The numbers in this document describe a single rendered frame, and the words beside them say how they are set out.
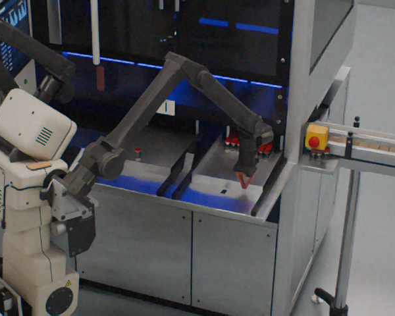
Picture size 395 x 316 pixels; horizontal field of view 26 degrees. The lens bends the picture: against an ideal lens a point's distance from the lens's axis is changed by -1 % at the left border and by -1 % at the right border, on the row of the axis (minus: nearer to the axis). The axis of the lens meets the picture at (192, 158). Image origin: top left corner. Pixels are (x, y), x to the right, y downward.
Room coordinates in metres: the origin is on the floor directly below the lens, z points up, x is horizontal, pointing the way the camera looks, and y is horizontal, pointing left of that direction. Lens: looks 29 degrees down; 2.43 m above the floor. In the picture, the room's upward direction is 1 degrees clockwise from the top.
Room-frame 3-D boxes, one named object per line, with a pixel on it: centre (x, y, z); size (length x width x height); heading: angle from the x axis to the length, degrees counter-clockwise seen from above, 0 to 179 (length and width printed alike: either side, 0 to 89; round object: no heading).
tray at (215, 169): (2.73, -0.18, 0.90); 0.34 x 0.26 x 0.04; 161
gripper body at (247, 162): (2.54, -0.18, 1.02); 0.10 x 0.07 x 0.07; 159
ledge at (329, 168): (2.79, -0.48, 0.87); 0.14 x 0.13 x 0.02; 160
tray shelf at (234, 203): (2.72, 0.01, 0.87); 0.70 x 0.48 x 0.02; 70
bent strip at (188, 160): (2.65, 0.03, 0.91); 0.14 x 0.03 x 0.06; 159
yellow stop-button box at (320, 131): (2.75, -0.45, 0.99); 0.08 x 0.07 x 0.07; 160
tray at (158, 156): (2.85, 0.14, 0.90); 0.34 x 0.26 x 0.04; 160
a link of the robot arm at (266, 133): (2.57, -0.21, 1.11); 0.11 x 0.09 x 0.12; 133
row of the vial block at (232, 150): (2.81, -0.21, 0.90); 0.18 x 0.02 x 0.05; 71
